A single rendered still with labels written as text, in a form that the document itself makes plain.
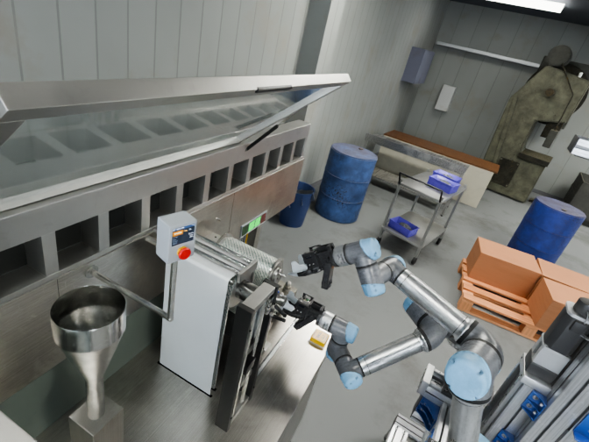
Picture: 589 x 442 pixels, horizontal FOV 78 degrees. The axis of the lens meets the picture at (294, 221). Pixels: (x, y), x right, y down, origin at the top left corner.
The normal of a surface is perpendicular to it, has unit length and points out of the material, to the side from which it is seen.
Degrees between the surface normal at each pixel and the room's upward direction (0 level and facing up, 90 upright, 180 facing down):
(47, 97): 49
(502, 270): 90
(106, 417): 0
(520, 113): 90
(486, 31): 90
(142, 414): 0
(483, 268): 90
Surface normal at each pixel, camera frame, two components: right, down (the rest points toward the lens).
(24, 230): 0.87, 0.38
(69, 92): 0.80, -0.28
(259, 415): 0.22, -0.86
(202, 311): -0.43, 0.34
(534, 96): -0.61, 0.26
